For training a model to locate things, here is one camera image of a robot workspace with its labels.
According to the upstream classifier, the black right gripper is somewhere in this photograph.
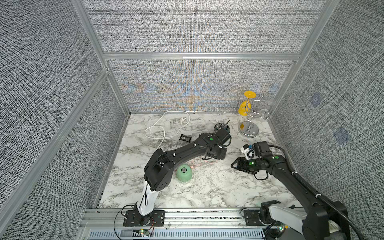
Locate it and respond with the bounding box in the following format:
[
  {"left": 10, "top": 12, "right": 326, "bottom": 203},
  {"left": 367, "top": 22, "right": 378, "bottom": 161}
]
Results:
[{"left": 229, "top": 157, "right": 262, "bottom": 173}]

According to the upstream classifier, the pink USB charging cable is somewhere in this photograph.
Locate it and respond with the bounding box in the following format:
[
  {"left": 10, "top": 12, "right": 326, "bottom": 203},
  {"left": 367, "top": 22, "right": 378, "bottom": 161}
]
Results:
[{"left": 191, "top": 157, "right": 217, "bottom": 169}]

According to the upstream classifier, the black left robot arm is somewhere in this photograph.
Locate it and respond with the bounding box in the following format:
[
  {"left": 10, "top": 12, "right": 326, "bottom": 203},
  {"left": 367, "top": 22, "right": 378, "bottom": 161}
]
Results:
[{"left": 136, "top": 123, "right": 232, "bottom": 217}]

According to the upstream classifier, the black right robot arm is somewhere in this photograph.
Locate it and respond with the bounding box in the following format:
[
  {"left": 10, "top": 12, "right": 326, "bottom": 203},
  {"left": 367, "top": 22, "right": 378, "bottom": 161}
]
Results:
[{"left": 231, "top": 142, "right": 364, "bottom": 240}]

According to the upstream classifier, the blue patterned ceramic bowl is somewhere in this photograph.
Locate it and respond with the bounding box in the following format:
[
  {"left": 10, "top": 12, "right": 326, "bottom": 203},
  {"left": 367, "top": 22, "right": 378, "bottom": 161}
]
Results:
[{"left": 214, "top": 123, "right": 231, "bottom": 133}]

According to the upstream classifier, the chrome stand with yellow cups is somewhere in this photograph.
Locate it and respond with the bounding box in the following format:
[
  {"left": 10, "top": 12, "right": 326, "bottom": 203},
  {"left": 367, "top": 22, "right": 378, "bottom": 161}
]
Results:
[{"left": 238, "top": 91, "right": 276, "bottom": 138}]

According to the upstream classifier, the black snack bar wrapper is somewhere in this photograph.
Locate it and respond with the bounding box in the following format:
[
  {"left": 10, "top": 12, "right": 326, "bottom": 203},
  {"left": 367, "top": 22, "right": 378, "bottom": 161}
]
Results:
[{"left": 179, "top": 134, "right": 192, "bottom": 143}]

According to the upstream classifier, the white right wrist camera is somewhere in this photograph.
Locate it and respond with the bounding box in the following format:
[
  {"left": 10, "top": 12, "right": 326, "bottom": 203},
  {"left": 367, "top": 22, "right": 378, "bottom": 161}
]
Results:
[{"left": 241, "top": 145, "right": 256, "bottom": 160}]

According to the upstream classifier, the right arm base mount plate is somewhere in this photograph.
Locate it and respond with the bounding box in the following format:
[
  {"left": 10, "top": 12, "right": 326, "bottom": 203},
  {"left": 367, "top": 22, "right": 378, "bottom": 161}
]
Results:
[{"left": 241, "top": 209, "right": 264, "bottom": 227}]

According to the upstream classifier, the aluminium front rail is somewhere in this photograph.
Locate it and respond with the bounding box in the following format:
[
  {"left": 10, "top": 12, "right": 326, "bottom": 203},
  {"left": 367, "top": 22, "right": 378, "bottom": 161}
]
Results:
[{"left": 80, "top": 207, "right": 331, "bottom": 240}]

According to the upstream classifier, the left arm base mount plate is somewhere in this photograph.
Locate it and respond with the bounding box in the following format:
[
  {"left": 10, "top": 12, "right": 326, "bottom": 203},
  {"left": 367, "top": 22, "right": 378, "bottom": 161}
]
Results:
[{"left": 123, "top": 210, "right": 166, "bottom": 227}]

